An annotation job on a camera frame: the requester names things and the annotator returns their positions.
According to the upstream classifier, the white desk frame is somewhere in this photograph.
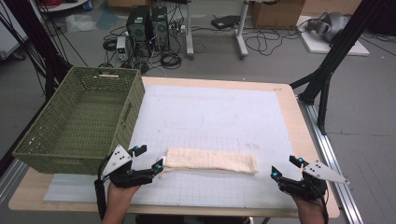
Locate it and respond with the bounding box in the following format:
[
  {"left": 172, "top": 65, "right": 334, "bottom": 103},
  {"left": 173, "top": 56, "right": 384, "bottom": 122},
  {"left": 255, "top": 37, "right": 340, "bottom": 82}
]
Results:
[{"left": 184, "top": 0, "right": 250, "bottom": 60}]

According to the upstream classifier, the white grid mat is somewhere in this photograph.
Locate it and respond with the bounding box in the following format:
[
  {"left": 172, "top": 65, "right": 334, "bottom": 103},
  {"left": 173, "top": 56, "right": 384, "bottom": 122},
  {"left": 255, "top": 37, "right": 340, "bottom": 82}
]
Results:
[{"left": 43, "top": 84, "right": 302, "bottom": 210}]

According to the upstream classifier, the cream cloth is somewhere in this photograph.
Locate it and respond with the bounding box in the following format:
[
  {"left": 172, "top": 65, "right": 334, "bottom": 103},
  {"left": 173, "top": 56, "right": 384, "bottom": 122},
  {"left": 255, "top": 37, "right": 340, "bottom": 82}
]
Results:
[{"left": 161, "top": 147, "right": 260, "bottom": 175}]

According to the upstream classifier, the white floor board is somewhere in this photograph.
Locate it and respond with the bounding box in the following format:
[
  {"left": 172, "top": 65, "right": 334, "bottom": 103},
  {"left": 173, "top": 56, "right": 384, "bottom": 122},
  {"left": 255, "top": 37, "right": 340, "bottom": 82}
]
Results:
[{"left": 296, "top": 14, "right": 371, "bottom": 58}]

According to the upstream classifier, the coiled black cable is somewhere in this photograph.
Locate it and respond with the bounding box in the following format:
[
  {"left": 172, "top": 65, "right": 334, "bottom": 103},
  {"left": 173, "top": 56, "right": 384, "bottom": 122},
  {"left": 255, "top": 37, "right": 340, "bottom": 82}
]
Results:
[{"left": 159, "top": 51, "right": 183, "bottom": 71}]

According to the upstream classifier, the round white table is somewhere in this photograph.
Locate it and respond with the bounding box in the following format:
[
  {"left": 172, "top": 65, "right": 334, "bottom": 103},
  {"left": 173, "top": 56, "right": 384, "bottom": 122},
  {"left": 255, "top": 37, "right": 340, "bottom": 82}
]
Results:
[{"left": 36, "top": 0, "right": 91, "bottom": 14}]

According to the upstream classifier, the grey rounded shell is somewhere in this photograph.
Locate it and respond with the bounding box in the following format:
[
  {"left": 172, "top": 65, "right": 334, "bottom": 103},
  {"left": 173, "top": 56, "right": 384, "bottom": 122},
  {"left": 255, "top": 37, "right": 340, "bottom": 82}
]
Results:
[{"left": 305, "top": 11, "right": 352, "bottom": 44}]

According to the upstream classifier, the brown cardboard box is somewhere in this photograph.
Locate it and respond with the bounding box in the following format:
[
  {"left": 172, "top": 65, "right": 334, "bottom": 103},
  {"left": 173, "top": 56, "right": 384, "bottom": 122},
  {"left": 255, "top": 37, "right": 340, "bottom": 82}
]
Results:
[{"left": 249, "top": 0, "right": 306, "bottom": 31}]

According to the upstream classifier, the green woven plastic basket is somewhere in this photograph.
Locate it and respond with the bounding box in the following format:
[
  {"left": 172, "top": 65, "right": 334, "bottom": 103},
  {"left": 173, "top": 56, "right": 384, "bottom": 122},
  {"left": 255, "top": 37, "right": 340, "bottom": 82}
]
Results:
[{"left": 11, "top": 65, "right": 147, "bottom": 176}]

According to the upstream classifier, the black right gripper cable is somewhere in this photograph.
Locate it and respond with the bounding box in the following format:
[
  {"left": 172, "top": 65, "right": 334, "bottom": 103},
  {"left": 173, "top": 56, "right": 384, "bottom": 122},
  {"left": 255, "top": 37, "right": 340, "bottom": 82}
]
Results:
[{"left": 311, "top": 181, "right": 331, "bottom": 224}]

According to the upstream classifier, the aluminium rail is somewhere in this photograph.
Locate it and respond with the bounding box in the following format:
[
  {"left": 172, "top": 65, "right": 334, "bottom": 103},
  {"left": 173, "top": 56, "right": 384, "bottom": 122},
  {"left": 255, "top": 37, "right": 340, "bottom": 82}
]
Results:
[{"left": 296, "top": 93, "right": 364, "bottom": 224}]

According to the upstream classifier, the white power strip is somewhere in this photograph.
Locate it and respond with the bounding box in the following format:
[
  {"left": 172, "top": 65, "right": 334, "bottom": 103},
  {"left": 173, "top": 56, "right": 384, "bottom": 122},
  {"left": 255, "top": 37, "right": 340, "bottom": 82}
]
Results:
[{"left": 168, "top": 22, "right": 187, "bottom": 33}]

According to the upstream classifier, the long black floor cable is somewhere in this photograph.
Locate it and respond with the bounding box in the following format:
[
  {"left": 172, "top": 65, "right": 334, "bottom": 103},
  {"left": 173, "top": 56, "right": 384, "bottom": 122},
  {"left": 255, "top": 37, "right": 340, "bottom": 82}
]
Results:
[{"left": 243, "top": 25, "right": 303, "bottom": 58}]

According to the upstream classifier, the small white power supply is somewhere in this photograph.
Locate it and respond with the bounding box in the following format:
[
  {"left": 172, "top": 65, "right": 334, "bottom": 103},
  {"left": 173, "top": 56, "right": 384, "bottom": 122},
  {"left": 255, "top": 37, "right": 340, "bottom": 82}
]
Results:
[{"left": 115, "top": 35, "right": 130, "bottom": 63}]

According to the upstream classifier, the flat black device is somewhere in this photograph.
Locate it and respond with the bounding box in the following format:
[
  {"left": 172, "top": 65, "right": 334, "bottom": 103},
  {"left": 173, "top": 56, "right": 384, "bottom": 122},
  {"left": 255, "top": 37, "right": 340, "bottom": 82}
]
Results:
[{"left": 210, "top": 14, "right": 241, "bottom": 31}]

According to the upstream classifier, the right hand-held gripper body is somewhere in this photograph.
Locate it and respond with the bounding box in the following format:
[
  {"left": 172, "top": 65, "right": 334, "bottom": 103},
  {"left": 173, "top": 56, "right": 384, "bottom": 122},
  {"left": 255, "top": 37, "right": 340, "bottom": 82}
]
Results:
[{"left": 278, "top": 160, "right": 350, "bottom": 202}]

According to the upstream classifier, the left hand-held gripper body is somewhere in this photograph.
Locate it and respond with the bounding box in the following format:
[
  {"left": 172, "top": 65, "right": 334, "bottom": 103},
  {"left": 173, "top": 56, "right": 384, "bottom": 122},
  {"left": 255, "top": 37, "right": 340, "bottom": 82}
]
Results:
[{"left": 102, "top": 144, "right": 141, "bottom": 189}]

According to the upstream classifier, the clear plastic bag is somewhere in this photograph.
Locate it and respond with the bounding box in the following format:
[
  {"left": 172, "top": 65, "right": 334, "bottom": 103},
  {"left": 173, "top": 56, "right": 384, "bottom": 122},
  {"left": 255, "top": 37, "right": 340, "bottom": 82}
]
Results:
[{"left": 64, "top": 13, "right": 98, "bottom": 35}]

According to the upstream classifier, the person's right hand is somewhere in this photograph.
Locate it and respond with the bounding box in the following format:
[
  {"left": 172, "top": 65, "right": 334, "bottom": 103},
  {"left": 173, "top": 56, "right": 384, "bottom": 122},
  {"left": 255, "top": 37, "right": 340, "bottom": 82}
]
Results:
[{"left": 291, "top": 194, "right": 327, "bottom": 218}]

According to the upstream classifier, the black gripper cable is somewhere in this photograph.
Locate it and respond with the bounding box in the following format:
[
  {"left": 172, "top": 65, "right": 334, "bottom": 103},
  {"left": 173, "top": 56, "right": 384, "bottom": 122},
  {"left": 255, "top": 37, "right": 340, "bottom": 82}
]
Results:
[
  {"left": 311, "top": 181, "right": 331, "bottom": 224},
  {"left": 93, "top": 155, "right": 110, "bottom": 221}
]

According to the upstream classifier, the black metal stand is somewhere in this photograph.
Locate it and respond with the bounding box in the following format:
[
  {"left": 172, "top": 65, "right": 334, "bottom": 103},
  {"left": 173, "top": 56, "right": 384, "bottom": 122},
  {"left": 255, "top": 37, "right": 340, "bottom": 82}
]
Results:
[{"left": 289, "top": 0, "right": 388, "bottom": 136}]

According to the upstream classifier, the black cable-hung stand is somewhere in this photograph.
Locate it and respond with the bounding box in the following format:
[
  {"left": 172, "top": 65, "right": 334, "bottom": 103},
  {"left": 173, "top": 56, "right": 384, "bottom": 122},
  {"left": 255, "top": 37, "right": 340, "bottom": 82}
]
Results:
[{"left": 0, "top": 0, "right": 75, "bottom": 102}]

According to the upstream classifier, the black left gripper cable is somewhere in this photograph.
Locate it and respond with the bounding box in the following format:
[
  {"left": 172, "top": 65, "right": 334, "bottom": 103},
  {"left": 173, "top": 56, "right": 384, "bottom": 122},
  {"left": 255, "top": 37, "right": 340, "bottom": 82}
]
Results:
[{"left": 93, "top": 155, "right": 110, "bottom": 221}]

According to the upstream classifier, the large black computer tower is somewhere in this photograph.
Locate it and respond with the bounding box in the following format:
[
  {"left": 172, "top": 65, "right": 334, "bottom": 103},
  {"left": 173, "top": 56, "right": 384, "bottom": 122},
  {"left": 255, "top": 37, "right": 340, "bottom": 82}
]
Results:
[{"left": 125, "top": 5, "right": 154, "bottom": 58}]

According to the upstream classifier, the slim black computer tower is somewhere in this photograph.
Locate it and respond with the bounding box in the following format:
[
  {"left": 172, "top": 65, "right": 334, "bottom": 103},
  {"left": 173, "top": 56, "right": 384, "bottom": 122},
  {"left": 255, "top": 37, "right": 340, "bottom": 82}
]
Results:
[{"left": 150, "top": 6, "right": 171, "bottom": 52}]

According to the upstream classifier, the person's left hand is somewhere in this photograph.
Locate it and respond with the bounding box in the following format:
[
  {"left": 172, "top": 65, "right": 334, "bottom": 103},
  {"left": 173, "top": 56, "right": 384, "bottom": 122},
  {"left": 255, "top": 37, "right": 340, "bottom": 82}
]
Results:
[{"left": 106, "top": 181, "right": 142, "bottom": 216}]

